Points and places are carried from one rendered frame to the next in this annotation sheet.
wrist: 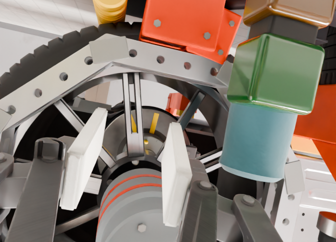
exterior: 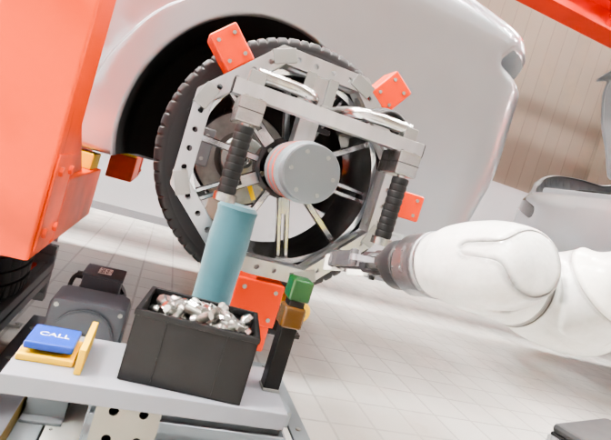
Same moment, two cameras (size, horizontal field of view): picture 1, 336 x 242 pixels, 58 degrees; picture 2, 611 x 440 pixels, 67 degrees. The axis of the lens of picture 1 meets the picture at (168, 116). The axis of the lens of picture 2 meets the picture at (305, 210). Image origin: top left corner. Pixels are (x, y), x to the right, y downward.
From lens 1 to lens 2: 72 cm
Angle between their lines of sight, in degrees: 28
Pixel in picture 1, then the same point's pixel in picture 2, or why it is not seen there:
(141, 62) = (286, 269)
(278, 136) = (231, 234)
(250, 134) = (245, 235)
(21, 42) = not seen: hidden behind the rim
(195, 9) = (250, 302)
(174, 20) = (265, 295)
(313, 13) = (293, 310)
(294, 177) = (182, 182)
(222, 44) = not seen: hidden behind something
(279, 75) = (305, 291)
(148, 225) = (313, 195)
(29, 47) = not seen: hidden behind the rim
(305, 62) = (296, 295)
